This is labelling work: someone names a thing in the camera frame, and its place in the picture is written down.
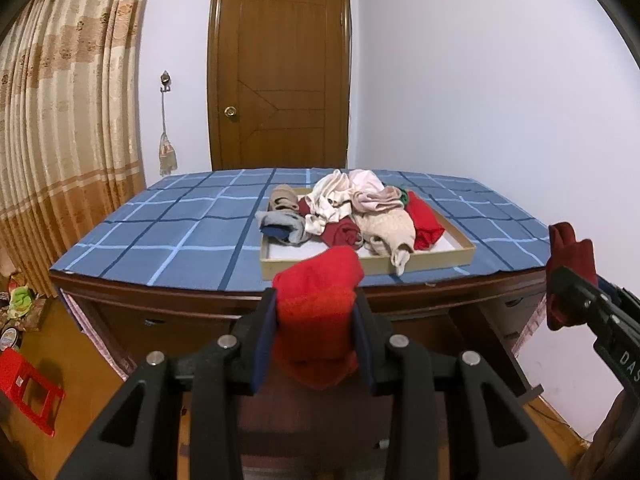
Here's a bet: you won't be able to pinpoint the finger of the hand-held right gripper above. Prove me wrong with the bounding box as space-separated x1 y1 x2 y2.
596 276 625 306
546 266 623 333

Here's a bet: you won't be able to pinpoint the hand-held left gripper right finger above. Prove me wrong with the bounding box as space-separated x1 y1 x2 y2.
352 285 571 480

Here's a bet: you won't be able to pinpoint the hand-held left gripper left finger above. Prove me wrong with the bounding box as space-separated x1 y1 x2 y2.
67 287 279 480

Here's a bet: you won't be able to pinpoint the beige ribbed underwear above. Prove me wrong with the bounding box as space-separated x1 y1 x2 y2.
357 207 417 277

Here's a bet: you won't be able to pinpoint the grey underwear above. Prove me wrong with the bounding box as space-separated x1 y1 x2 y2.
254 210 307 247

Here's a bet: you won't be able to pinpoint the shallow cardboard tray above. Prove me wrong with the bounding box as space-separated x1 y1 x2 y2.
259 186 476 281

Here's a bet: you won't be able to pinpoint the beige socks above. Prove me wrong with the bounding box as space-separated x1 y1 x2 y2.
266 185 302 214

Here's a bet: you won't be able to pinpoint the pink striped underwear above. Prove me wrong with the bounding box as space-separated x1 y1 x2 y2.
352 186 403 215

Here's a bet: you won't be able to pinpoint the wooden desk side drawer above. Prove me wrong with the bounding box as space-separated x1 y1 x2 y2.
487 317 541 356
480 290 546 321
95 305 236 356

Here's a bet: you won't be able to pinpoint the dark wooden desk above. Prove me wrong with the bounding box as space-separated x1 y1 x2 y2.
49 265 551 461

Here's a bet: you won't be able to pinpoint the blue plaid tablecloth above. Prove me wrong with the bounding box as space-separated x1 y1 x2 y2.
49 166 553 293

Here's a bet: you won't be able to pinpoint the beige curtain tassel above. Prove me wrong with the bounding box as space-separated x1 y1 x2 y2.
158 91 179 177

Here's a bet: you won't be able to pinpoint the patterned brown bag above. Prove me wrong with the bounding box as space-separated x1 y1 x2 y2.
0 271 48 335

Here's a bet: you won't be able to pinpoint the red plastic stool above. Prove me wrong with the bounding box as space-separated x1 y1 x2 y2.
0 349 67 436

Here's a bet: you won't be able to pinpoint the round printed tin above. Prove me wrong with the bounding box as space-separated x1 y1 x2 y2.
0 326 22 355

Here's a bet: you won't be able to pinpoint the brown wooden door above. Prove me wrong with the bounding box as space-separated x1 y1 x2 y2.
207 0 351 171

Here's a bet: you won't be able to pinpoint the beige floral curtain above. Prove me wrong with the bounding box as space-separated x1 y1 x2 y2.
0 0 153 301

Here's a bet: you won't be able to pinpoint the thin black wall cable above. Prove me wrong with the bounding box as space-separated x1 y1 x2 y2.
345 0 358 166

